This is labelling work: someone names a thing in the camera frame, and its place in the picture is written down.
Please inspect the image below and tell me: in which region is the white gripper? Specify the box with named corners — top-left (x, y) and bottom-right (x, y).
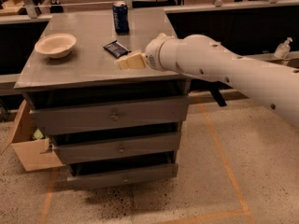
top-left (116, 33), bottom-right (179, 71)

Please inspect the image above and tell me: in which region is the dark blue rxbar wrapper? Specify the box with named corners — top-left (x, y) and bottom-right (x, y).
top-left (104, 40), bottom-right (130, 59)

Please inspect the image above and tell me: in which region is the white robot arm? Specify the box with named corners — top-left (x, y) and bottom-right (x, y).
top-left (116, 34), bottom-right (299, 127)

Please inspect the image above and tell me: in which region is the blue soda can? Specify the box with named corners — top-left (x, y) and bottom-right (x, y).
top-left (112, 1), bottom-right (129, 34)

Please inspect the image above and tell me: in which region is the top grey drawer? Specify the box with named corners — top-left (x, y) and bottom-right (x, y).
top-left (30, 96), bottom-right (188, 135)

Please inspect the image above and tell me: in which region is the grey drawer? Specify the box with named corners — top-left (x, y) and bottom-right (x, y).
top-left (30, 96), bottom-right (188, 135)
top-left (67, 163), bottom-right (178, 189)
top-left (54, 132), bottom-right (181, 164)

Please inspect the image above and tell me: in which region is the grey drawer cabinet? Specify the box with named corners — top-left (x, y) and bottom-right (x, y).
top-left (15, 8), bottom-right (190, 177)

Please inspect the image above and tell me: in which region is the middle grey drawer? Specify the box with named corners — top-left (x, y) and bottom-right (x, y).
top-left (54, 132), bottom-right (181, 164)

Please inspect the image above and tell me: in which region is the bottom grey drawer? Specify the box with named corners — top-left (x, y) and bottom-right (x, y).
top-left (67, 163), bottom-right (178, 189)

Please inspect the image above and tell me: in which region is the cardboard box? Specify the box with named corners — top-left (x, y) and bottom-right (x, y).
top-left (0, 100), bottom-right (64, 172)

